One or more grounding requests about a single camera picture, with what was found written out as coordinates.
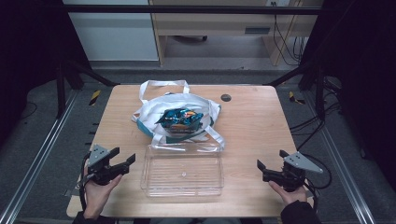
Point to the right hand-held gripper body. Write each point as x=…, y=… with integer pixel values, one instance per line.
x=291, y=177

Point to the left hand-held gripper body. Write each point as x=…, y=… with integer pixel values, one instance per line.
x=101, y=171

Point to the clear plastic storage box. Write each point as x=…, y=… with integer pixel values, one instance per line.
x=183, y=174

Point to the blue snack packet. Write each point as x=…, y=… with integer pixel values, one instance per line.
x=179, y=118

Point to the white tote bag teal trim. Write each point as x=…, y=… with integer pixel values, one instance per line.
x=174, y=105

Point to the person's right hand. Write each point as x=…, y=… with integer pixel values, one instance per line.
x=289, y=194

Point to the person's left hand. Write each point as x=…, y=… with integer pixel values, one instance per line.
x=98, y=194

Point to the yellow black floor tape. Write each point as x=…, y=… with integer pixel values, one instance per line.
x=294, y=98
x=95, y=97

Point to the black metal stand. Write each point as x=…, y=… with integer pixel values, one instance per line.
x=320, y=93
x=61, y=90

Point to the round dark table grommet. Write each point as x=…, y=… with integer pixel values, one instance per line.
x=226, y=97

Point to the black curtain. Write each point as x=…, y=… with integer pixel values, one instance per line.
x=364, y=77
x=28, y=46

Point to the white cabinet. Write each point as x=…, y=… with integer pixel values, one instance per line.
x=115, y=34

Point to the light wooden desk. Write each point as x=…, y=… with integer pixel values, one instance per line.
x=218, y=21

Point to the aluminium floor rail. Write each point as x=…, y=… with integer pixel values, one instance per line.
x=339, y=161
x=37, y=155

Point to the black horizontal frame bar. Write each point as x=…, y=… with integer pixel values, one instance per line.
x=186, y=9

